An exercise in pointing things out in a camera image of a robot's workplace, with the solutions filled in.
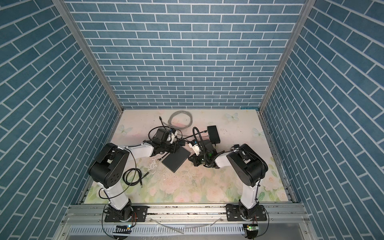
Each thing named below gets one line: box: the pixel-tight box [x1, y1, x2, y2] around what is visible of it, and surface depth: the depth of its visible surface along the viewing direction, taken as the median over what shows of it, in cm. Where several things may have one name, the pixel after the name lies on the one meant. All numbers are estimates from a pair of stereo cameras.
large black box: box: [161, 146, 191, 173], surface depth 93 cm
